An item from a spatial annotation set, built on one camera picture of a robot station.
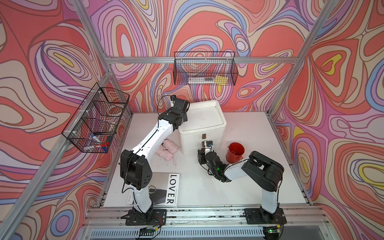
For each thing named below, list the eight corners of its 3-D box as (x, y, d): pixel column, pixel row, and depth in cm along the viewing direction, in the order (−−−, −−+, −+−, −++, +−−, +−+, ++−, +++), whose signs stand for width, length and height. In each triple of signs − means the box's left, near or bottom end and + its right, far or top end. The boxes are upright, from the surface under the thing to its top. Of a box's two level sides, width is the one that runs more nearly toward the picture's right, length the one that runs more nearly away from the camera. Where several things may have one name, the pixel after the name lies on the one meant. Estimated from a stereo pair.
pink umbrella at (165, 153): (156, 153, 99) (155, 150, 96) (161, 147, 102) (160, 144, 99) (174, 167, 93) (173, 164, 90) (179, 160, 95) (179, 157, 93)
